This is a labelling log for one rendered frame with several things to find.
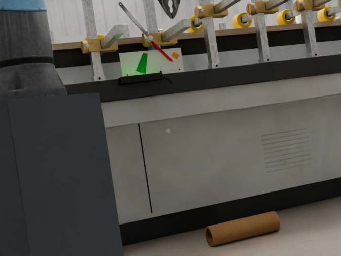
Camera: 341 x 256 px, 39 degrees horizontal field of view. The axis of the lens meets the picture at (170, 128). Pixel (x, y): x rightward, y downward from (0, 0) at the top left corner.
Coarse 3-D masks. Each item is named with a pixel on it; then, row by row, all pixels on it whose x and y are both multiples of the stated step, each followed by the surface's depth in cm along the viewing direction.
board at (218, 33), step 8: (288, 24) 240; (296, 24) 241; (320, 24) 246; (328, 24) 248; (336, 24) 249; (192, 32) 222; (200, 32) 224; (216, 32) 226; (224, 32) 228; (232, 32) 229; (240, 32) 230; (248, 32) 232; (120, 40) 211; (128, 40) 212; (136, 40) 213; (56, 48) 201; (64, 48) 202; (72, 48) 204; (80, 48) 206
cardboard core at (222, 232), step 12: (252, 216) 196; (264, 216) 195; (276, 216) 196; (216, 228) 188; (228, 228) 189; (240, 228) 190; (252, 228) 192; (264, 228) 193; (276, 228) 196; (216, 240) 186; (228, 240) 189
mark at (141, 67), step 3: (144, 54) 192; (147, 54) 193; (141, 57) 192; (144, 57) 192; (141, 60) 192; (144, 60) 192; (141, 63) 192; (144, 63) 192; (138, 66) 191; (141, 66) 192; (144, 66) 192; (138, 69) 191; (141, 69) 191; (144, 69) 192; (141, 72) 191; (144, 72) 192
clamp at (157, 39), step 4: (160, 32) 195; (144, 36) 193; (152, 36) 194; (156, 36) 194; (160, 36) 195; (144, 40) 194; (156, 40) 194; (160, 40) 195; (172, 40) 196; (176, 40) 197; (144, 44) 195; (148, 44) 194; (152, 44) 193; (156, 44) 194; (160, 44) 195; (164, 44) 196; (168, 44) 198; (172, 44) 199
